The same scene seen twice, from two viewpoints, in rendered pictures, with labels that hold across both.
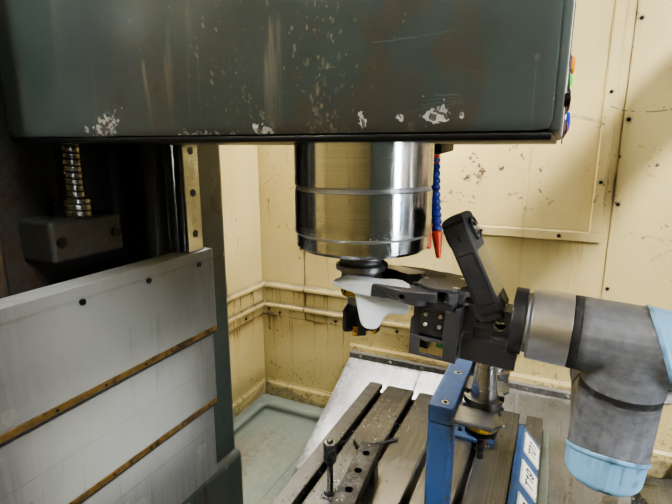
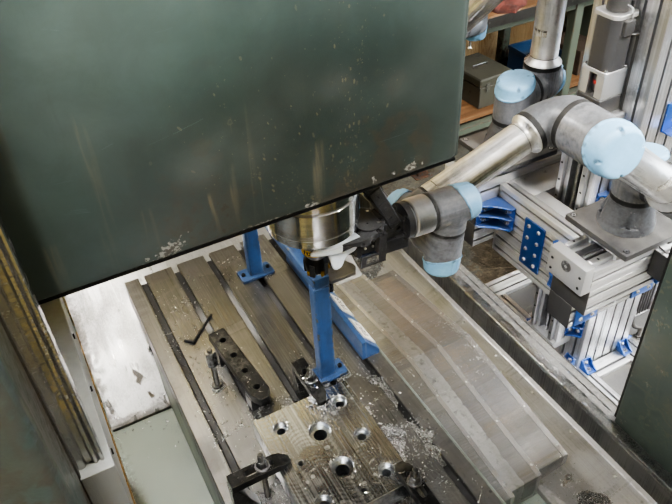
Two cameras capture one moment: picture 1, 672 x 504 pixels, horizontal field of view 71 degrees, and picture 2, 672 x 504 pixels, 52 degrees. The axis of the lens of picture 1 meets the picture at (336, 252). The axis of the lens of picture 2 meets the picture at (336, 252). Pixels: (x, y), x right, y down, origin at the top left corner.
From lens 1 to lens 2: 0.90 m
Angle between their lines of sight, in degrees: 52
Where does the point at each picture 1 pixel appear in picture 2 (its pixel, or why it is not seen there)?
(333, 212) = (333, 223)
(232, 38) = (288, 161)
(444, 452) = (327, 302)
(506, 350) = (404, 239)
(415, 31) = (400, 132)
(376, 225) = (353, 217)
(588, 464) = (444, 268)
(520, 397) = not seen: hidden behind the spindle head
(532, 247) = not seen: hidden behind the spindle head
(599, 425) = (447, 250)
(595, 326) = (444, 210)
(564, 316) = (431, 212)
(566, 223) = not seen: hidden behind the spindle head
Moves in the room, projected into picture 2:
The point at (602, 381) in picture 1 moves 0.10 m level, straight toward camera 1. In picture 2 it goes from (447, 231) to (474, 262)
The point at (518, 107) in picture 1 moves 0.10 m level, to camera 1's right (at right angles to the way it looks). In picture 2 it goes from (444, 152) to (476, 125)
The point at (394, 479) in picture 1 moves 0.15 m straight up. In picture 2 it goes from (243, 342) to (235, 300)
